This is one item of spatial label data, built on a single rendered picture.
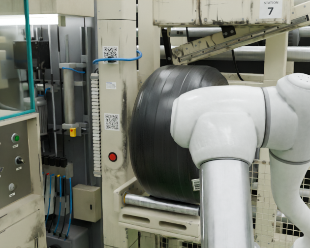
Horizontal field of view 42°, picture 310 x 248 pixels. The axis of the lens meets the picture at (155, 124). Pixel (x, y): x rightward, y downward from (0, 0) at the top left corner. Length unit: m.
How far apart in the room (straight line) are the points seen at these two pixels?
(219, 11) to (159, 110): 0.58
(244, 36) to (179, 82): 0.53
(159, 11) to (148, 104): 0.57
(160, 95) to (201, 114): 0.70
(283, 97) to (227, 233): 0.30
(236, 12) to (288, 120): 1.03
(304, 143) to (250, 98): 0.15
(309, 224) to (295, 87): 0.43
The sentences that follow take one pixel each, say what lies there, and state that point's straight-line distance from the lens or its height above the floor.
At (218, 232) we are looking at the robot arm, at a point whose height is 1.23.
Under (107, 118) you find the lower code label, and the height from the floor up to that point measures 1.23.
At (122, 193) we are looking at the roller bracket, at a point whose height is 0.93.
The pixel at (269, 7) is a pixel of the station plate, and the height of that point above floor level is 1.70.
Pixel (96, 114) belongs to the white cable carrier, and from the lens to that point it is 1.82.
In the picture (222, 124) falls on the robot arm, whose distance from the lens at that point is 0.81.
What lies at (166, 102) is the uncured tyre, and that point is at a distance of 1.49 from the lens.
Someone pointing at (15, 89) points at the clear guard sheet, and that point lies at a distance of 1.72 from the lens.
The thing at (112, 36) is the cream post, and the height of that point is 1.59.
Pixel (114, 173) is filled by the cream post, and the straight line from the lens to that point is 1.83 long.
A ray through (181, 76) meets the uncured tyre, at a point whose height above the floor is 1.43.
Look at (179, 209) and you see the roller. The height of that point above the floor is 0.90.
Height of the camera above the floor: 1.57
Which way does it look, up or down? 12 degrees down
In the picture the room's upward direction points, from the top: straight up
